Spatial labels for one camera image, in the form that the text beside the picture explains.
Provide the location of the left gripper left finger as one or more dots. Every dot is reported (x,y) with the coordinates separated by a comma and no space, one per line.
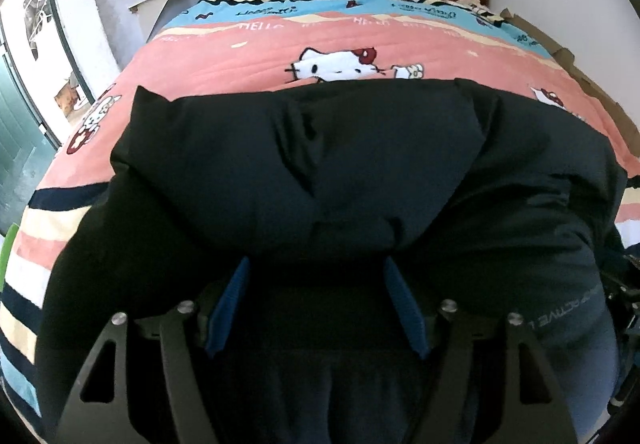
(100,404)

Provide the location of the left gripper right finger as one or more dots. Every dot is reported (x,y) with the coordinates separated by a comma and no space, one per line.
(488,378)

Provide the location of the black puffer jacket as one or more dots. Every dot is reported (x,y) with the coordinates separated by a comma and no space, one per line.
(477,195)

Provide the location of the dark green door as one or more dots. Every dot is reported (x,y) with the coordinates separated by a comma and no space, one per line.
(25,151)

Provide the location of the pink Hello Kitty blanket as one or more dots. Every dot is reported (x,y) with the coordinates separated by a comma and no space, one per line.
(229,46)

